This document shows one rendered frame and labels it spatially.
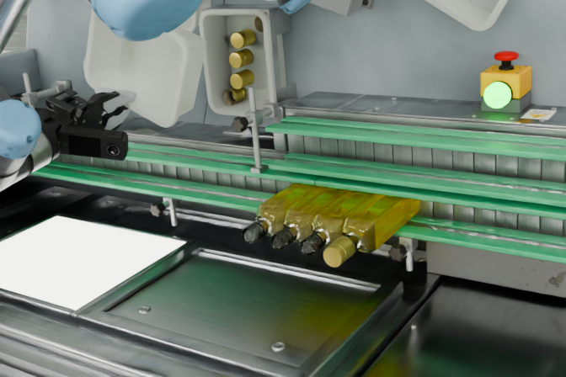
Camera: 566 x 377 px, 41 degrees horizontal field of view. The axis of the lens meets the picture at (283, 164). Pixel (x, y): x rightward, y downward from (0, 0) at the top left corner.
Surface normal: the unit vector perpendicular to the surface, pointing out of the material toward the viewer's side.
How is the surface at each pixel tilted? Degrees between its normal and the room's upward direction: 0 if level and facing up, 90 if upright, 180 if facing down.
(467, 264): 0
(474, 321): 89
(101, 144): 34
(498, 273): 0
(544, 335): 90
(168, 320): 90
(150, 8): 85
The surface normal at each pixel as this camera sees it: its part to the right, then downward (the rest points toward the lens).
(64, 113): -0.57, 0.44
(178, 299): -0.08, -0.94
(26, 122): 0.53, -0.44
